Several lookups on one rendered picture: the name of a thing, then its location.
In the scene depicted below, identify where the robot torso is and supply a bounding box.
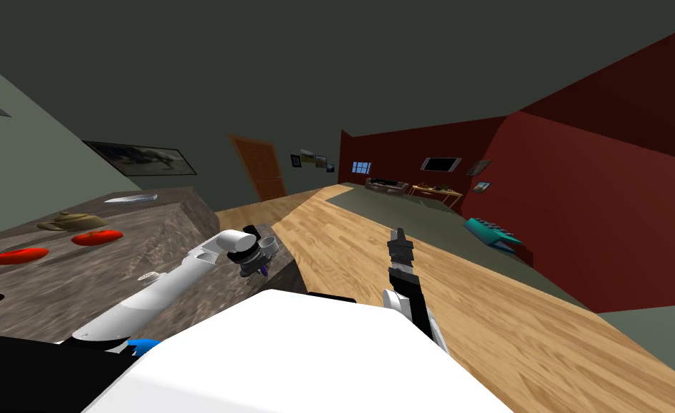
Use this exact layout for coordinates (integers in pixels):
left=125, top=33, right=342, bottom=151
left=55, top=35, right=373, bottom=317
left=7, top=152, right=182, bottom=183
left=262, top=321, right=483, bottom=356
left=82, top=289, right=514, bottom=413

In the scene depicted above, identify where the large dark framed picture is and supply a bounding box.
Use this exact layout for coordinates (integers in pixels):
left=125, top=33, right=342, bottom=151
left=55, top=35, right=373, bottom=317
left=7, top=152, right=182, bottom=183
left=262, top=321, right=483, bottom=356
left=82, top=140, right=198, bottom=178

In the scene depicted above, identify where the dark brown sofa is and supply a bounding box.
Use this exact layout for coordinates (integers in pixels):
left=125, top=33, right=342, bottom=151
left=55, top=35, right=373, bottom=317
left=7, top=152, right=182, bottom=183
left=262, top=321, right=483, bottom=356
left=364, top=177, right=411, bottom=197

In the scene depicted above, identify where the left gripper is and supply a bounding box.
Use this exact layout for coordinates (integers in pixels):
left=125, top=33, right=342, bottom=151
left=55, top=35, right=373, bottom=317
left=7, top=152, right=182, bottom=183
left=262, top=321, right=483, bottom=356
left=234, top=236, right=281, bottom=280

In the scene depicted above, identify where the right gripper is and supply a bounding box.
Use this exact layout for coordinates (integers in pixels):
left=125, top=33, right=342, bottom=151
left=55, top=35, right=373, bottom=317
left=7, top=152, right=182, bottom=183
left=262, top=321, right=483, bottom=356
left=386, top=227, right=417, bottom=282

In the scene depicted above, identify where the orange wooden door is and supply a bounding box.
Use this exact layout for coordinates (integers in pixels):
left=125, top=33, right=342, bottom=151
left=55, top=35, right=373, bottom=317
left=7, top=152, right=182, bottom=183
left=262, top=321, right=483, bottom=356
left=228, top=134, right=288, bottom=203

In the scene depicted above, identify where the red tomato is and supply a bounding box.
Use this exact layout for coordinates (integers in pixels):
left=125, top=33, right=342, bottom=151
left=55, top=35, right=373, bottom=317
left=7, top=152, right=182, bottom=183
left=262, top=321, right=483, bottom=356
left=70, top=229, right=125, bottom=247
left=0, top=247, right=51, bottom=266

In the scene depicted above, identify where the silver knife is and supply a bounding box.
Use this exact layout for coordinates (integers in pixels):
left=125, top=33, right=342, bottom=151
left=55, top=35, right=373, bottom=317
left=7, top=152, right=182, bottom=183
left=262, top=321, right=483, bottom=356
left=103, top=193, right=159, bottom=205

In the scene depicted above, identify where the tan teapot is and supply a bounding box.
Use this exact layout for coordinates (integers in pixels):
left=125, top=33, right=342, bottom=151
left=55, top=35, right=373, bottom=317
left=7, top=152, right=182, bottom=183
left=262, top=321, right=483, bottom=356
left=36, top=212, right=110, bottom=233

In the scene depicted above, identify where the yellow wooden table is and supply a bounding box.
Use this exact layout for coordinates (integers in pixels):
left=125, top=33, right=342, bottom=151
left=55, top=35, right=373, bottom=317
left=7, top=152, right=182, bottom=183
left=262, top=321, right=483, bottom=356
left=408, top=181, right=464, bottom=209

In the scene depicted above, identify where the black wall television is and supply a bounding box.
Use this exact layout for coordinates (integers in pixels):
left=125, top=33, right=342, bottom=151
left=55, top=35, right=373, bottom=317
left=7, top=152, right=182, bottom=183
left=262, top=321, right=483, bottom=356
left=420, top=157, right=463, bottom=174

